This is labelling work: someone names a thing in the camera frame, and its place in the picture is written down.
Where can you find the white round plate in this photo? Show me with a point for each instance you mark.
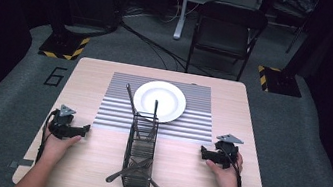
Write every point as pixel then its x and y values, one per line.
pixel 163 99

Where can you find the white metal desk frame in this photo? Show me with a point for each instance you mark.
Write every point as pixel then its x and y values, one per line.
pixel 182 11

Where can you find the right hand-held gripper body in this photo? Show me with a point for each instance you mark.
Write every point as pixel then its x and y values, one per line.
pixel 224 153

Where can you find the black folding chair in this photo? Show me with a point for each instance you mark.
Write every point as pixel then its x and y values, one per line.
pixel 226 32

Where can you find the black yellow striped base plate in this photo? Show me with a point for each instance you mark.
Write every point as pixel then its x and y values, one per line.
pixel 63 47
pixel 279 81

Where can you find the person's right hand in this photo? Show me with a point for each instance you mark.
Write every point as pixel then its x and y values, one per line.
pixel 224 177

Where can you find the grey metal table bracket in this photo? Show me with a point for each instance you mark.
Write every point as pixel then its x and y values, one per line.
pixel 21 163

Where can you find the person's left hand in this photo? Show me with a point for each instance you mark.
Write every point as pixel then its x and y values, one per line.
pixel 56 148

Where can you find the grey striped placemat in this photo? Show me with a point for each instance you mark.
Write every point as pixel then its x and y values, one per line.
pixel 196 118

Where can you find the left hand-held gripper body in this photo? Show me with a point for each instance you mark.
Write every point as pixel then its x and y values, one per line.
pixel 63 126

